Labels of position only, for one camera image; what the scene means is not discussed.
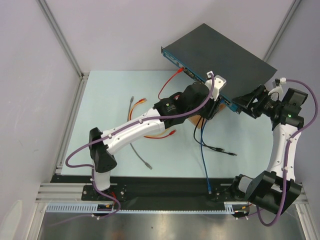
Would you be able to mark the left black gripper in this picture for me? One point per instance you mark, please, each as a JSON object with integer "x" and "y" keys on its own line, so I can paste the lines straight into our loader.
{"x": 213, "y": 108}

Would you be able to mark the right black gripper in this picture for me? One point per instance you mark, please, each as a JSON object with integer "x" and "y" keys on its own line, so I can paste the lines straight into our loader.
{"x": 256, "y": 100}

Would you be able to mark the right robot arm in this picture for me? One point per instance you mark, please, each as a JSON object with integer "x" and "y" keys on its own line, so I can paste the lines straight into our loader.
{"x": 275, "y": 189}

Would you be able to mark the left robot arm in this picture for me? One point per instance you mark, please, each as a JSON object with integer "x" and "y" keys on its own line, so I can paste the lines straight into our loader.
{"x": 164, "y": 114}

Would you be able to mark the wooden base board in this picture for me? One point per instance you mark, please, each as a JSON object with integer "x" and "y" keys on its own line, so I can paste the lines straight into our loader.
{"x": 194, "y": 119}

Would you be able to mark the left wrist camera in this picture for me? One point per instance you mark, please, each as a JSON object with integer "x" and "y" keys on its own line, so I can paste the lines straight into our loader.
{"x": 215, "y": 84}

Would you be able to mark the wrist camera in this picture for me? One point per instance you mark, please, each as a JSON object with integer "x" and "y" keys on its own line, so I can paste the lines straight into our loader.
{"x": 215, "y": 84}
{"x": 278, "y": 86}

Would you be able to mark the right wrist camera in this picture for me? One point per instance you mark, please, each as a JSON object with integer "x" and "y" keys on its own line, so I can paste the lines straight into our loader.
{"x": 278, "y": 86}

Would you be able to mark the black network switch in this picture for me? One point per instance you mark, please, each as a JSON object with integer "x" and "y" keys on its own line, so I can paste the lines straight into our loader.
{"x": 204, "y": 49}

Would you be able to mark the white slotted cable duct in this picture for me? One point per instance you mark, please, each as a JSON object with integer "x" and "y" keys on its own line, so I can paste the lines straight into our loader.
{"x": 150, "y": 207}

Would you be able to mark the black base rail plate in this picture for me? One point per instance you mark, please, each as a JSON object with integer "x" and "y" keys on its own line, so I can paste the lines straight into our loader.
{"x": 174, "y": 191}

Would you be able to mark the aluminium frame profile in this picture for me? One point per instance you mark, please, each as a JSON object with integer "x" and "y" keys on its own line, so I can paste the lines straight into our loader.
{"x": 59, "y": 188}

